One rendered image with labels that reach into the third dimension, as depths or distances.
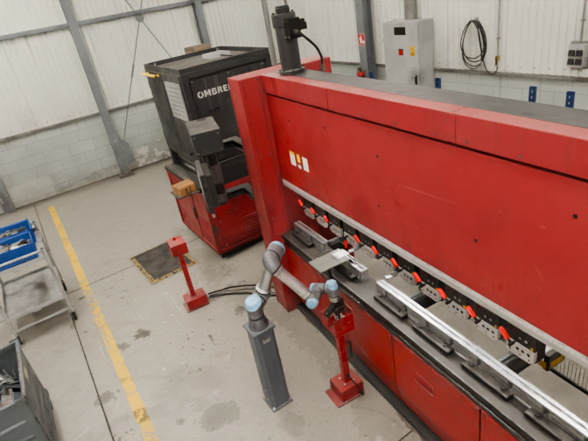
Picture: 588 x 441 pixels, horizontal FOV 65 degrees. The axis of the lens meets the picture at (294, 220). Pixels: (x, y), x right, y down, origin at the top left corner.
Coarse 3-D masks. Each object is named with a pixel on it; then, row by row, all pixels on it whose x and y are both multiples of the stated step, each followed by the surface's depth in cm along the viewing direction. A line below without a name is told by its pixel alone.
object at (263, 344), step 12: (252, 336) 325; (264, 336) 329; (252, 348) 342; (264, 348) 333; (276, 348) 341; (264, 360) 337; (276, 360) 344; (264, 372) 343; (276, 372) 347; (264, 384) 352; (276, 384) 351; (264, 396) 370; (276, 396) 356; (288, 396) 364; (276, 408) 359
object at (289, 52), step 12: (276, 12) 328; (288, 12) 325; (276, 24) 328; (288, 24) 321; (300, 24) 327; (276, 36) 335; (288, 36) 327; (300, 36) 328; (288, 48) 335; (288, 60) 339; (300, 60) 345; (288, 72) 341; (300, 72) 343
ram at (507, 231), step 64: (320, 128) 313; (384, 128) 250; (320, 192) 348; (384, 192) 272; (448, 192) 223; (512, 192) 189; (576, 192) 164; (448, 256) 240; (512, 256) 201; (576, 256) 173; (512, 320) 215; (576, 320) 184
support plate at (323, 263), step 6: (318, 258) 357; (324, 258) 356; (330, 258) 354; (342, 258) 351; (348, 258) 350; (312, 264) 351; (318, 264) 349; (324, 264) 348; (330, 264) 347; (336, 264) 345; (318, 270) 342; (324, 270) 341
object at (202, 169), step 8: (200, 168) 405; (208, 168) 411; (200, 176) 389; (208, 176) 394; (200, 184) 399; (208, 184) 396; (208, 192) 397; (216, 192) 402; (208, 200) 399; (216, 200) 405; (208, 208) 402
